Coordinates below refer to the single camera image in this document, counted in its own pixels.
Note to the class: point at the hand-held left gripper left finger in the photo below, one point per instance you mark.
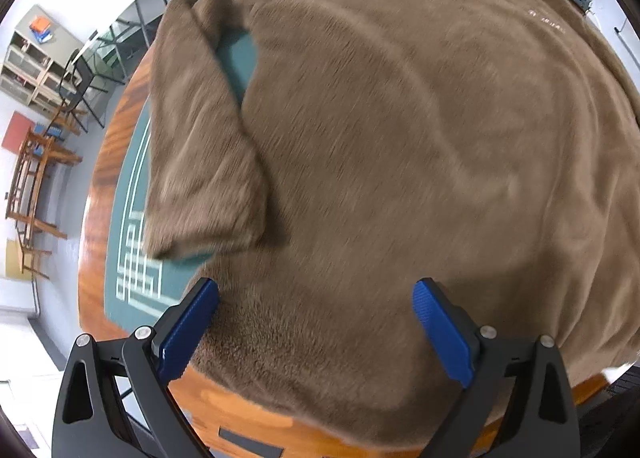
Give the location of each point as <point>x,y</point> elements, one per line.
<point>192,325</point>

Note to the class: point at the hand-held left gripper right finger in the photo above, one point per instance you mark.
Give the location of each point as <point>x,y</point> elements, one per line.
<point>442,328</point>

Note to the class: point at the brown fleece sweater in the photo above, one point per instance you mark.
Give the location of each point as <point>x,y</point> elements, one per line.
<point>390,163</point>

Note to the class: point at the green table mat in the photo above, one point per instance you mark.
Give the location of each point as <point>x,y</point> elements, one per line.
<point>182,274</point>

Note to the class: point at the small wooden chair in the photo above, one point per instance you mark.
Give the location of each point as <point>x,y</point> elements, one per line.
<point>22,255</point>

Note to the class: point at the white folding table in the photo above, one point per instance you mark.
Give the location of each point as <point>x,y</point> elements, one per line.
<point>125,33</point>

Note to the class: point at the beige shelf cabinet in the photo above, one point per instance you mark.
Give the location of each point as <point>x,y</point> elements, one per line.
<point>37,68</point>

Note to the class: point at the stack of orange blue books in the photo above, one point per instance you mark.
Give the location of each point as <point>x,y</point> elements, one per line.
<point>41,28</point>

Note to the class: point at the red wall board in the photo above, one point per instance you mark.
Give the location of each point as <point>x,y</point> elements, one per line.
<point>17,131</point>

